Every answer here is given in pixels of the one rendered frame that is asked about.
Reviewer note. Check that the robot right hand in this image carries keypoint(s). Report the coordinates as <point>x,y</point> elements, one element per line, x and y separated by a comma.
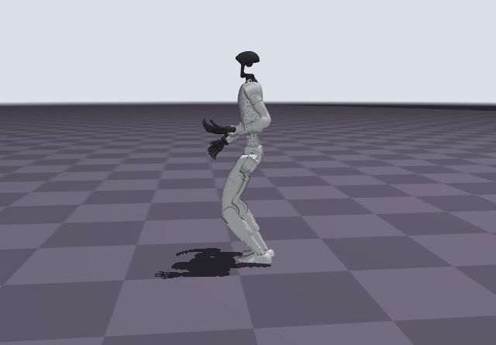
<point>217,146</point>

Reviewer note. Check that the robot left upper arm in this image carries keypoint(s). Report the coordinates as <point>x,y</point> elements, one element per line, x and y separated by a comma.
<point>252,93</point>

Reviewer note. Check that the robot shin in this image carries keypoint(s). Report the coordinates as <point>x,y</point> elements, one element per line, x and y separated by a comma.
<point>255,228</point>
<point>241,229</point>

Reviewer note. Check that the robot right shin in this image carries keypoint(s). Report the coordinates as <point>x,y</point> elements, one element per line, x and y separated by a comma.
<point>255,228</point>

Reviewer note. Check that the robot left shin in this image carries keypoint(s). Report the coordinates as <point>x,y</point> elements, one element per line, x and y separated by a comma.
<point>241,229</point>

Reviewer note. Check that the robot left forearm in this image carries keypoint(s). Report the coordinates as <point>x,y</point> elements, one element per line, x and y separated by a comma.
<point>250,127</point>

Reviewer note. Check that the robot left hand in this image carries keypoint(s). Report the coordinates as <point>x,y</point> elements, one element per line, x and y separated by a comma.
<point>218,129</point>

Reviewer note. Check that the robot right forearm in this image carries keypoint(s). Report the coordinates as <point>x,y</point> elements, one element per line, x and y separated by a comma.
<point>230,139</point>

